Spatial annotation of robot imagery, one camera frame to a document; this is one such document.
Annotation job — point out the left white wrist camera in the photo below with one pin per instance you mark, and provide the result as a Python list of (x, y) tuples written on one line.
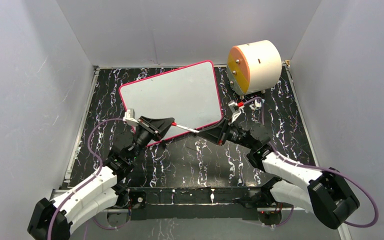
[(130, 116)]

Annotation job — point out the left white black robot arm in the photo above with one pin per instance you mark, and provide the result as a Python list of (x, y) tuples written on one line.
[(58, 218)]

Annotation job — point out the pink framed whiteboard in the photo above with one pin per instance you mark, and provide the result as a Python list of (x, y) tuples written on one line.
[(188, 94)]

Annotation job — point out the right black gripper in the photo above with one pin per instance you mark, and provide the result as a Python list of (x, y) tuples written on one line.
[(218, 133)]

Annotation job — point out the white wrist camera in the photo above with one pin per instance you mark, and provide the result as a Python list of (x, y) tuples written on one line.
[(130, 116), (236, 109)]

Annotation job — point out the small white clip object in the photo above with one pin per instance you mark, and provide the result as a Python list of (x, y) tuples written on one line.
[(256, 104)]

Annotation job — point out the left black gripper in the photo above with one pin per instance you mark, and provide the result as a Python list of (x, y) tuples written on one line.
[(158, 123)]

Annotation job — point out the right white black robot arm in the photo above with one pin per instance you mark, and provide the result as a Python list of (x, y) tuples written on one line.
[(324, 193)]

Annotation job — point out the white marker pen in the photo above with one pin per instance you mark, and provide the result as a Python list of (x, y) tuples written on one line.
[(187, 129)]

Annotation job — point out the cream cylinder with orange face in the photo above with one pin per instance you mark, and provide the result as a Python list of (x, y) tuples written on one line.
[(253, 67)]

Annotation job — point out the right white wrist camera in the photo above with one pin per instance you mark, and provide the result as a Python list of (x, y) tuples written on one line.
[(236, 109)]

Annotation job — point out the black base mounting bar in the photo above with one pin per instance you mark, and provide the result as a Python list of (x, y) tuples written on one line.
[(245, 203)]

